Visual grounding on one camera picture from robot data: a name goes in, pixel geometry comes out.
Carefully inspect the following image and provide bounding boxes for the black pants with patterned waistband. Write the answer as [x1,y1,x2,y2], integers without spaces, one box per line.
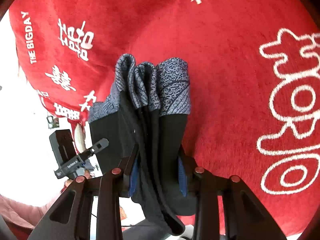
[88,54,196,235]

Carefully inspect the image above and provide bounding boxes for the pink sleeved left forearm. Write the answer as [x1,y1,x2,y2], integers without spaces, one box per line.
[0,195,57,239]

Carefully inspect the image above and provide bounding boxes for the person's left hand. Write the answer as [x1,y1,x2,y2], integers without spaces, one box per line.
[64,169,93,187]

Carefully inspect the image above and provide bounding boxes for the red blanket with white characters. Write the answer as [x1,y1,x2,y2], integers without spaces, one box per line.
[9,0,319,236]

